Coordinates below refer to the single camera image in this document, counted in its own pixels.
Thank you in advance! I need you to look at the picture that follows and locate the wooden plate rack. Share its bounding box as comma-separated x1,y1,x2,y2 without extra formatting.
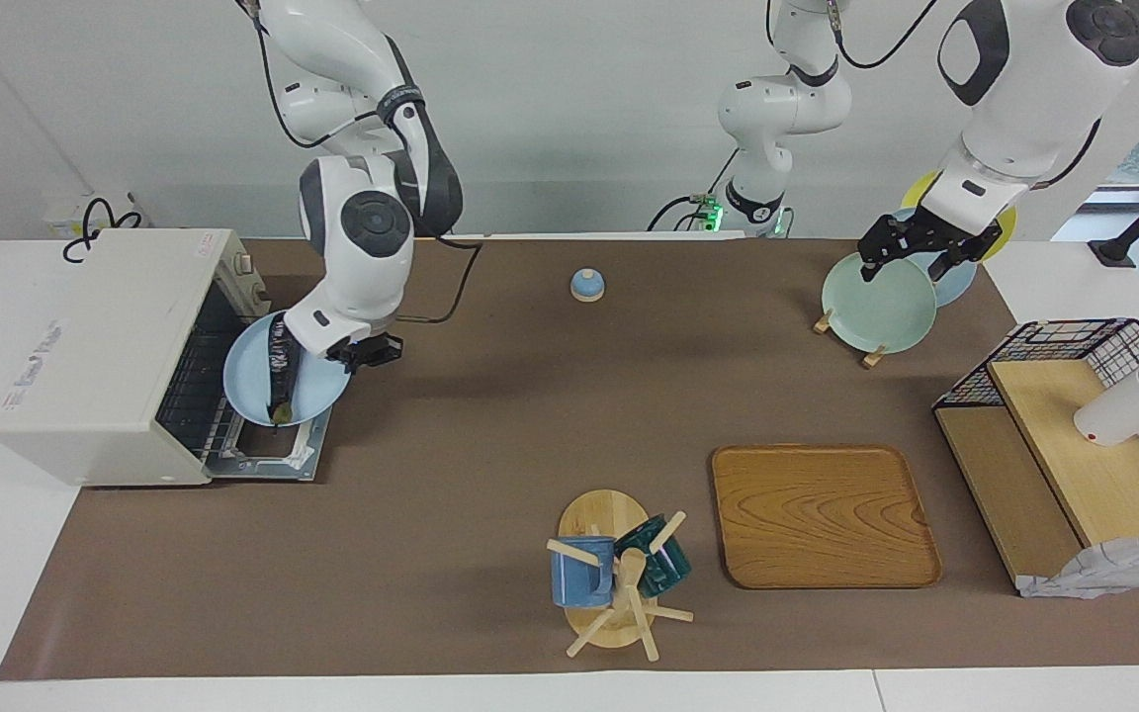
812,309,887,370

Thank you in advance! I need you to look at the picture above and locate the blue mug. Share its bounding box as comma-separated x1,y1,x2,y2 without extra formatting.
550,534,618,609

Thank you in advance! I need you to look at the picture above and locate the wooden mug tree stand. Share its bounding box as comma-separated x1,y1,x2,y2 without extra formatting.
545,489,696,662

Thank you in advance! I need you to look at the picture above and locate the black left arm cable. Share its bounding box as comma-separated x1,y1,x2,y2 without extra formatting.
827,0,941,72

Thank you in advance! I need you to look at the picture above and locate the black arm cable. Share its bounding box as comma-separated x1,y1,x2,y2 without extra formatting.
827,0,941,72
251,0,484,325

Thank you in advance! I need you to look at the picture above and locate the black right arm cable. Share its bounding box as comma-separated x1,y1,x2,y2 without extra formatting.
251,0,484,325

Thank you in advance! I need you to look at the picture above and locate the wooden serving tray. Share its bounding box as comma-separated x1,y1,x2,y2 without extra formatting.
710,444,944,591

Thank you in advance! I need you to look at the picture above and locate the black oven power cord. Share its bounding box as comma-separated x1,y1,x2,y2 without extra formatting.
60,196,145,263

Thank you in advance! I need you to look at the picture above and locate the light blue racked plate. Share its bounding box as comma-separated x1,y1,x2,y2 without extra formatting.
891,206,978,310

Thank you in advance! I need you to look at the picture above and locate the beige toaster oven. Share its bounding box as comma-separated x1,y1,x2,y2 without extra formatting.
0,229,333,488

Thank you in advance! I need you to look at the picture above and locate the white cup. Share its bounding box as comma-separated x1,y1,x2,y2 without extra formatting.
1073,368,1139,448

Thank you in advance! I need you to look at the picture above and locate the wooden shelf with wire mesh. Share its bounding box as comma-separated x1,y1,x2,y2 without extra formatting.
932,318,1139,600

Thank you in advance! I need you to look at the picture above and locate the black base cable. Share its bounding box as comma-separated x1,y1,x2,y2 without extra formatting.
647,148,741,233

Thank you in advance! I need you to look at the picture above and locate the dark green mug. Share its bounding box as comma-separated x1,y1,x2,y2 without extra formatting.
614,514,693,597

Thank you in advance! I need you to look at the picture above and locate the pale green plate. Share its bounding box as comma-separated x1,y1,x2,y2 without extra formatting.
820,250,939,355

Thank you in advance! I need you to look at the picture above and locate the brown table mat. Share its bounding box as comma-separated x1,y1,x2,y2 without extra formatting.
0,237,1139,681

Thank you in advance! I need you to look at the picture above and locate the dark purple eggplant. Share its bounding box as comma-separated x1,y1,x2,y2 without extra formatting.
268,316,302,426

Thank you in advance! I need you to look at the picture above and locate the yellow plate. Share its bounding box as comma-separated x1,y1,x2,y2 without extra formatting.
901,168,1018,263

